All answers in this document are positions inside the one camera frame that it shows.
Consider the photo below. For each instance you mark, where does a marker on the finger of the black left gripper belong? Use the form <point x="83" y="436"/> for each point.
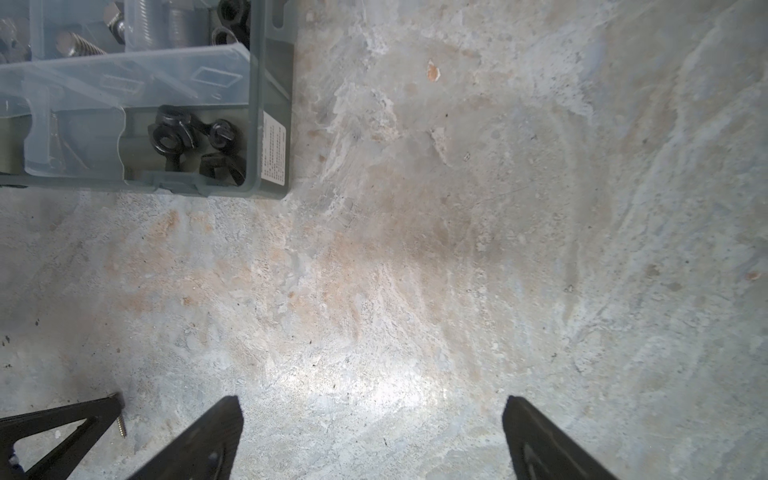
<point x="13" y="427"/>
<point x="62" y="460"/>

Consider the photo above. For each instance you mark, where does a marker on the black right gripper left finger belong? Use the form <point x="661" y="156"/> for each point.
<point x="205" y="450"/>

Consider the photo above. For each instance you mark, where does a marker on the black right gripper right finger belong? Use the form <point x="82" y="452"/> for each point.
<point x="539" y="449"/>

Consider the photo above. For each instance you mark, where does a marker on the small brass screw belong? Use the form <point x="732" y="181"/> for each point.
<point x="121" y="426"/>

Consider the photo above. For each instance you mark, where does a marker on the black wing nut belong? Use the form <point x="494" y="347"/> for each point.
<point x="223" y="136"/>
<point x="223" y="167"/>
<point x="172" y="135"/>

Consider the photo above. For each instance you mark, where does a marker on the silver hex bolt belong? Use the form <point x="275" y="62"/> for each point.
<point x="70" y="45"/>
<point x="114" y="19"/>

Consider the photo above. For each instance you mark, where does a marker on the green plastic organizer box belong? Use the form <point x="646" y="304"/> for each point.
<point x="83" y="122"/>

